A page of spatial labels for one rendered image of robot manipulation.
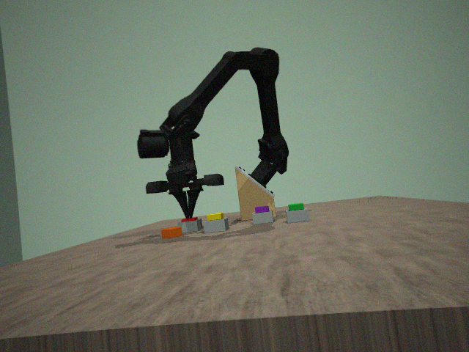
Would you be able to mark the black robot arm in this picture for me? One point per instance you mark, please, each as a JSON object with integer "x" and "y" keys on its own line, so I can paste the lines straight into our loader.
{"x": 184, "y": 116}

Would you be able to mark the yellow button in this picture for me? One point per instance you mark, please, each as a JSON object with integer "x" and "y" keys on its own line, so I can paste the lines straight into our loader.
{"x": 216, "y": 223}

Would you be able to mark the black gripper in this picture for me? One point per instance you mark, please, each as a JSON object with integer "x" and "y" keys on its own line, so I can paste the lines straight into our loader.
{"x": 195, "y": 186}

